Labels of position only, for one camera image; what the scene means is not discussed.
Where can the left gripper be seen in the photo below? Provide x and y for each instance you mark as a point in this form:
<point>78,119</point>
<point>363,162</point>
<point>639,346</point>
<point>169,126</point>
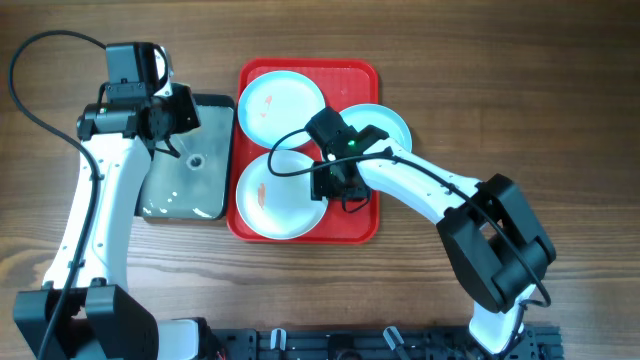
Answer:
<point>190,120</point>

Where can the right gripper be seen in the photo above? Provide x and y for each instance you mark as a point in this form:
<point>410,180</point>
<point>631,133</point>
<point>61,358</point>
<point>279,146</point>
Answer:
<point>320,188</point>

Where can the light blue plate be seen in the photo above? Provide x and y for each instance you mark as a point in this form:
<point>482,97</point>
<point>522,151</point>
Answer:
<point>276,104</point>
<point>359,117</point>

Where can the white plate front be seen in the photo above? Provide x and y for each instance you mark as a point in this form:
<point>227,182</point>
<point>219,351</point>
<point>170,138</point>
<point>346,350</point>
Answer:
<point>279,208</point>

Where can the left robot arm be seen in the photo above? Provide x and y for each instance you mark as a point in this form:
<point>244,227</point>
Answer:
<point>83,309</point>

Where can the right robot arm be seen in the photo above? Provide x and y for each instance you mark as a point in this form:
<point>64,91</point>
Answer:
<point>496,246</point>

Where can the red plastic tray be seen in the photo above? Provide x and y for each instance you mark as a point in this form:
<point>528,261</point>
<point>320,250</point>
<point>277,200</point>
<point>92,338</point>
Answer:
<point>344,83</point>

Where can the black water tray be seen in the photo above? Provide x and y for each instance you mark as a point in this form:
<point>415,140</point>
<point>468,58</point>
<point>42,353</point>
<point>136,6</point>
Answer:
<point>195,185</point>

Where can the light blue plate top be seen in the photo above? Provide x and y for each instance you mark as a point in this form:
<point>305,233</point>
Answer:
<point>276,104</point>

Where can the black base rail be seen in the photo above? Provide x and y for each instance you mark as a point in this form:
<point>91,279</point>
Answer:
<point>434,343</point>

